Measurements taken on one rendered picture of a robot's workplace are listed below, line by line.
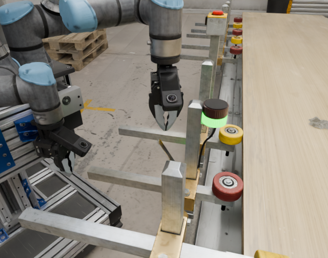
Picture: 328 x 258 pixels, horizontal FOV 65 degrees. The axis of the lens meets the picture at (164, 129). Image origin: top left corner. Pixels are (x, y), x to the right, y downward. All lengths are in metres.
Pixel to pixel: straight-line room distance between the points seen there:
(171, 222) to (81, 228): 0.18
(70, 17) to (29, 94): 0.23
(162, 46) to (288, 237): 0.50
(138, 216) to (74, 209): 0.42
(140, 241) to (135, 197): 1.36
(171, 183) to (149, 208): 1.39
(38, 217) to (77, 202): 1.04
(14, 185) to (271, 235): 1.11
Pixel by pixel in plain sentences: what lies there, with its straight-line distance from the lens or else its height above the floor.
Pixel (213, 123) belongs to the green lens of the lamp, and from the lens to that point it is 0.62.
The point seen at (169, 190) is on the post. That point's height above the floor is 1.08.
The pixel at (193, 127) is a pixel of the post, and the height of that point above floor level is 1.05.
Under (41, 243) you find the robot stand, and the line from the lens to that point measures 1.54.
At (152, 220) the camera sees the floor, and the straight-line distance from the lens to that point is 1.75.
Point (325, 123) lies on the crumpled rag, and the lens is 1.06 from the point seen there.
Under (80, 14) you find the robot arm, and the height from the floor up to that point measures 1.31.
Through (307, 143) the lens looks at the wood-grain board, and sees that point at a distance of 0.95.
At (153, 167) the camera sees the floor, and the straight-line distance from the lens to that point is 2.08.
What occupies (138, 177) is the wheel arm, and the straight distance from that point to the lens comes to 0.78.
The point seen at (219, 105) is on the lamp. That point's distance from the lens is 0.62.
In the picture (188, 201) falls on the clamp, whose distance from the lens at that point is 0.72.
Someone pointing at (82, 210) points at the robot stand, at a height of 0.21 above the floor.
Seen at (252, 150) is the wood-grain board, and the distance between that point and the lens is 0.85.
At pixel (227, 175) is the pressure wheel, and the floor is 0.91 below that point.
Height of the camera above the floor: 1.40
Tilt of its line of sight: 34 degrees down
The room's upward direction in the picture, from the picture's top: straight up
